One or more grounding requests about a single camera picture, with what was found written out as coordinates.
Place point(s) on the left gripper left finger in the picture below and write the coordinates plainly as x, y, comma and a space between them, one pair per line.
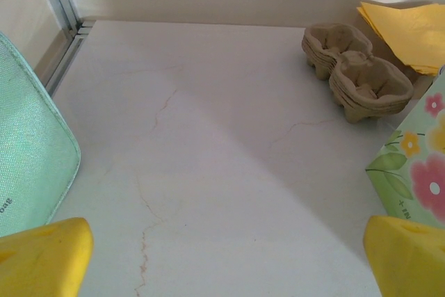
41, 262

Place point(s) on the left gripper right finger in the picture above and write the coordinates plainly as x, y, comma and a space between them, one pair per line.
410, 262

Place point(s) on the floral white paper bag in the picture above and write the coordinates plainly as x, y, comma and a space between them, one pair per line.
417, 172

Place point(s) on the mint green zipper pouch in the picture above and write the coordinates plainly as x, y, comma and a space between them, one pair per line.
31, 144

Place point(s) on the stack of cardboard cup carriers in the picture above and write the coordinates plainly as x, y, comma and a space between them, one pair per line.
358, 81

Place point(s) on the stack of yellow napkins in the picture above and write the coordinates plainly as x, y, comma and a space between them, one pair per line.
410, 36

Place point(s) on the aluminium side rail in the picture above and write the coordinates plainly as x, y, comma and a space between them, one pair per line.
67, 60

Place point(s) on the aluminium frame post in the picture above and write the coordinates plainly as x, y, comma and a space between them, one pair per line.
62, 1

